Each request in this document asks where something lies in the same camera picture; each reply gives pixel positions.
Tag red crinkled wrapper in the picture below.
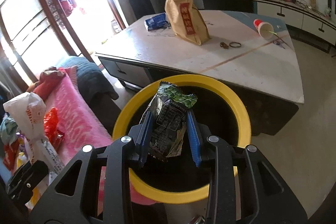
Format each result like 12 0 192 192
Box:
43 107 65 151

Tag brown paper bag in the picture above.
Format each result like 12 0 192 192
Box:
165 0 210 46

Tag red white paper cup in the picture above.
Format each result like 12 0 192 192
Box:
253 19 276 40

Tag dark green snack wrapper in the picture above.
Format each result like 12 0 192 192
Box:
146 81 197 161

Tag white black tv cabinet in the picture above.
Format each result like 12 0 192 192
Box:
203 0 335 53

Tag small brown trinket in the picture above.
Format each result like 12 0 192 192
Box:
220 42 230 50

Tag yellow rimmed trash bin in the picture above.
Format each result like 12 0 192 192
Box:
112 74 252 205

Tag light blue cloth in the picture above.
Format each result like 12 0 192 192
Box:
1 113 18 145

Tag white printed plastic bag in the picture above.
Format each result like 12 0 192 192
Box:
3 92 64 174

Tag pink patterned blanket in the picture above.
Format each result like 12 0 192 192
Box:
24 66 158 214

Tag white coffee table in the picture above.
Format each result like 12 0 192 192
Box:
96 10 305 135

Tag red garment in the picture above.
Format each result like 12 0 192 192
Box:
26 67 66 102

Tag brown framed glass door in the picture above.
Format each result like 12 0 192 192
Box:
1 0 125 90

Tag blue snack packet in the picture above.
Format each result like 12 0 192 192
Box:
144 12 170 31

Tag dark blue quilted cushion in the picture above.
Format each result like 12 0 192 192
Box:
56 56 119 104

